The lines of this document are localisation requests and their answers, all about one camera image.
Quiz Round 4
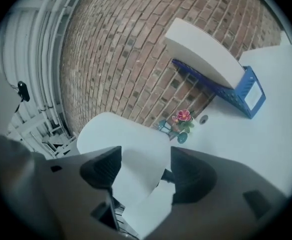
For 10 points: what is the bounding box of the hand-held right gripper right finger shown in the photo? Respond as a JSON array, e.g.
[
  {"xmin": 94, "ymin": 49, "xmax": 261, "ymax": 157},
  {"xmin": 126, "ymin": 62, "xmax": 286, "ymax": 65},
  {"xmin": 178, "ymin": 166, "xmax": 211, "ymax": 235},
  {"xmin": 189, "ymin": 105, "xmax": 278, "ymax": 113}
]
[{"xmin": 145, "ymin": 145, "xmax": 290, "ymax": 240}]

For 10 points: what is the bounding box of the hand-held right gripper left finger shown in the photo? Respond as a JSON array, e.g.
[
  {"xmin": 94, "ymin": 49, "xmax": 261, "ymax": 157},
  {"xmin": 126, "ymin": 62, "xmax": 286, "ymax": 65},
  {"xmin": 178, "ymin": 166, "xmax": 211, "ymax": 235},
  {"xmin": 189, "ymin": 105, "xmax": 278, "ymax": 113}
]
[{"xmin": 33, "ymin": 145, "xmax": 123, "ymax": 240}]

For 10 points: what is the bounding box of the bicycle planter with pink flower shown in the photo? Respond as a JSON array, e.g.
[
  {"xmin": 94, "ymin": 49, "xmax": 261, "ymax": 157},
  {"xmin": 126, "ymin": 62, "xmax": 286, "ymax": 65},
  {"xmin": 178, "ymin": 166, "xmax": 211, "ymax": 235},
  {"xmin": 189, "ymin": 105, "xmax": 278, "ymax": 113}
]
[{"xmin": 158, "ymin": 108, "xmax": 196, "ymax": 145}]

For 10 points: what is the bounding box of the blue plastic crate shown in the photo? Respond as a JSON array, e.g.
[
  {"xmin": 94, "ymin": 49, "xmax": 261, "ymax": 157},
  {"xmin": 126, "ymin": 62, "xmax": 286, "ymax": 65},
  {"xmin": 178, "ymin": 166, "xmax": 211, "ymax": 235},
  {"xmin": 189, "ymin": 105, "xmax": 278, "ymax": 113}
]
[{"xmin": 171, "ymin": 58, "xmax": 267, "ymax": 120}]

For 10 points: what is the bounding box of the black webcam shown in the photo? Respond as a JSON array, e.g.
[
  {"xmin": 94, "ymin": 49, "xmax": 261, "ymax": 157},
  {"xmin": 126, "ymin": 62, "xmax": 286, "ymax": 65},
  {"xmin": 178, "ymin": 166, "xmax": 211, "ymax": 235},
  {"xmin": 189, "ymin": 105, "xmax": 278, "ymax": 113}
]
[{"xmin": 17, "ymin": 80, "xmax": 31, "ymax": 103}]

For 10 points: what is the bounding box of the white foam board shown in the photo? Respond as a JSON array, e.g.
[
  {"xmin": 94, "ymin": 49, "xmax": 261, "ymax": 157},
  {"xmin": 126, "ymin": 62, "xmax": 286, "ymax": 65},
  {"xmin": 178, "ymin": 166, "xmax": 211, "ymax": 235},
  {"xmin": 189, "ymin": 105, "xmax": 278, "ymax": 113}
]
[{"xmin": 164, "ymin": 17, "xmax": 247, "ymax": 90}]

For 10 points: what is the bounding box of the black thin cable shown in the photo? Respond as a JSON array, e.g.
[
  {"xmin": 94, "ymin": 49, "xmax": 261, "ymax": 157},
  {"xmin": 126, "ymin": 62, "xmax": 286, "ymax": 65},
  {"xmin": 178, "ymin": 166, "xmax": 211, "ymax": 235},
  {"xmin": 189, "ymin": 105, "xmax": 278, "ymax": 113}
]
[{"xmin": 9, "ymin": 83, "xmax": 24, "ymax": 114}]

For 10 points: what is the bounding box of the white window frame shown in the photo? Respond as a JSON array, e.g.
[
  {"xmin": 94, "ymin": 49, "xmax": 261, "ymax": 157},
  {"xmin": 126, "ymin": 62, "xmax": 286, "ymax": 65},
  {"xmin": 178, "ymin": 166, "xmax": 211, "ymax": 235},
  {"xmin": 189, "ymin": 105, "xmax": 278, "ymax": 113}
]
[{"xmin": 0, "ymin": 0, "xmax": 91, "ymax": 160}]

